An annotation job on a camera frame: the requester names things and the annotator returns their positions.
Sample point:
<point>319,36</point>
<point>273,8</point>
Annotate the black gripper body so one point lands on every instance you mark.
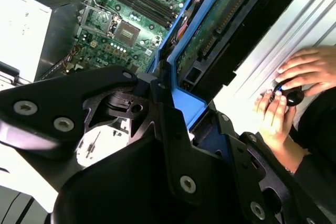
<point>118,195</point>

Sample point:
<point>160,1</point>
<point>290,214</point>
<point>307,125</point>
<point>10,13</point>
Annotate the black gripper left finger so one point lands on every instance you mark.
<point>44,95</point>

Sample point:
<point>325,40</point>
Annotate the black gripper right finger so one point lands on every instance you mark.
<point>236,155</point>

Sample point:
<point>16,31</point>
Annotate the hard disk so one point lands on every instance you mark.
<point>223,24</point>

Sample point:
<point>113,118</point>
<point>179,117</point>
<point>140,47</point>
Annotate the person left hand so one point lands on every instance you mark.
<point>275,121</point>

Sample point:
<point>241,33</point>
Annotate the person right hand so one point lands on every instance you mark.
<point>309,69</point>

